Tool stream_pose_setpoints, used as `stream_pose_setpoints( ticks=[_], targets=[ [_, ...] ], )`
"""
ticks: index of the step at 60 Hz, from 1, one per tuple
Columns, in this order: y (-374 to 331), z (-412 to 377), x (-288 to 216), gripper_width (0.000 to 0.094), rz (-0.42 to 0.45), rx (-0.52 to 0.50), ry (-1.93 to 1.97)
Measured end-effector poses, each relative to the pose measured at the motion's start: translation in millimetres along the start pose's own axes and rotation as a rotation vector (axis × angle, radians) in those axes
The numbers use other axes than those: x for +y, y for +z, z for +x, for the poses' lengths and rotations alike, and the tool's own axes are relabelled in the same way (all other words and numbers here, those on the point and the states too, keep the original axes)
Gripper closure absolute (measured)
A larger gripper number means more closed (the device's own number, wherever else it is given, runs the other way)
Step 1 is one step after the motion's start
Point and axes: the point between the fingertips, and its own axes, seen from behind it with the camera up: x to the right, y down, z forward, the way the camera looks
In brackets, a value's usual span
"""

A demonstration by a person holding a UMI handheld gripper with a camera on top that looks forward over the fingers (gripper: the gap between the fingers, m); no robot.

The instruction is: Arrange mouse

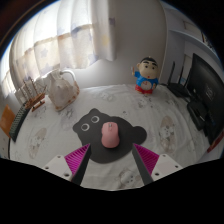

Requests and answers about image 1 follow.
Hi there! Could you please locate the orange wooden chair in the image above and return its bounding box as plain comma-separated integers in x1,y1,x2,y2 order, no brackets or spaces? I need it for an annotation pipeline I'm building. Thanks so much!
0,104,16,138

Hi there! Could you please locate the cartoon boy figurine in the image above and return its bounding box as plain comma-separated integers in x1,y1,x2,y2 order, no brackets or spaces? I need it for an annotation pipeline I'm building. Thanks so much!
132,56,160,95

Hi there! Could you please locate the pink computer mouse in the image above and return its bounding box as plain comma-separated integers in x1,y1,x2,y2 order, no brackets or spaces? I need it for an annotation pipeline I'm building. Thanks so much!
100,121,121,149

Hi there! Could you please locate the black monitor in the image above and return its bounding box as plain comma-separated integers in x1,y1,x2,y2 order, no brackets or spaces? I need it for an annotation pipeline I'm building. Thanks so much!
186,53,224,144

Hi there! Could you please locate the white wall shelf unit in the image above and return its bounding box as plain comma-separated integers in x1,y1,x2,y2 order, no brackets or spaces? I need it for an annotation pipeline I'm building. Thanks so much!
163,6,221,61

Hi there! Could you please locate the white printed tablecloth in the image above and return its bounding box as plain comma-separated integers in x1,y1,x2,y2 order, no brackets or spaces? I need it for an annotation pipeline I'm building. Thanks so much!
8,83,221,191

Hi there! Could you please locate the black cat-shaped mouse pad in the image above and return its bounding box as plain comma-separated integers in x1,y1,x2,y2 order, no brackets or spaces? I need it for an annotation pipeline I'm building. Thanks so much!
72,107,148,164

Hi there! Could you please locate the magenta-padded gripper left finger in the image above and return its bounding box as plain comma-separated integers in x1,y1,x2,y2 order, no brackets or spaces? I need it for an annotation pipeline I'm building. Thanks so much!
42,143,92,186

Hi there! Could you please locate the wooden model sailing ship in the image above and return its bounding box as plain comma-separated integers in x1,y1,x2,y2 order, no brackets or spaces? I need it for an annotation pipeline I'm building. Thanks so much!
16,76,47,113

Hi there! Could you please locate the large white conch shell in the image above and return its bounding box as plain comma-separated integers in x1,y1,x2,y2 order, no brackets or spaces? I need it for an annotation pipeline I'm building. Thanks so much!
44,68,81,112

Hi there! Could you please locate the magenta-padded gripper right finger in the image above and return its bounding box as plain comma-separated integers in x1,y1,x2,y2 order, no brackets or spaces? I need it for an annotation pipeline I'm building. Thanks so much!
131,143,184,186

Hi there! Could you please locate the white star-print curtain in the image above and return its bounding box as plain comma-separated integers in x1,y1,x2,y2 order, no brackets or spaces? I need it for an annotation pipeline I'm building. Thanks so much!
1,0,117,98

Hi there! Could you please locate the black router with antennas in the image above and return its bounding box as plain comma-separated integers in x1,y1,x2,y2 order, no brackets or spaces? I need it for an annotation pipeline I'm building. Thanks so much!
166,60,192,98

